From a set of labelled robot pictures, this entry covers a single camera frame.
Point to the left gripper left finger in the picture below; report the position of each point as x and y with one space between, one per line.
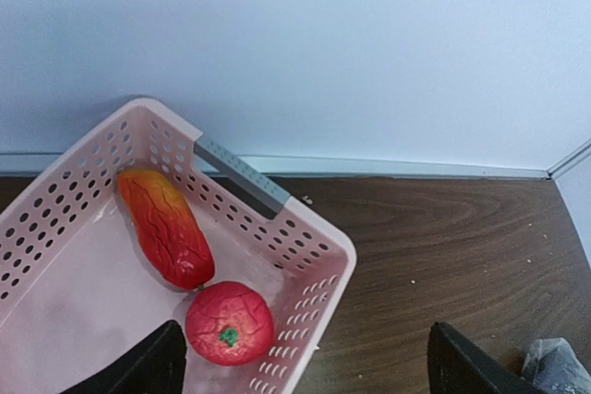
157 365

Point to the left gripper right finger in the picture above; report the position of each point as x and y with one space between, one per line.
457 365

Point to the red fake fruit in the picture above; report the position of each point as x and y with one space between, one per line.
229 324

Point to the clear zip top bag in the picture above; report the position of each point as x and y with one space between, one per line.
551 365

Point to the orange fake mango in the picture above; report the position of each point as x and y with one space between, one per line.
168 232

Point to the pink perforated plastic basket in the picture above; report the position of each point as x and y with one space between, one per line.
77 293

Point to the right aluminium corner post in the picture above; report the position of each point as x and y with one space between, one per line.
570 161

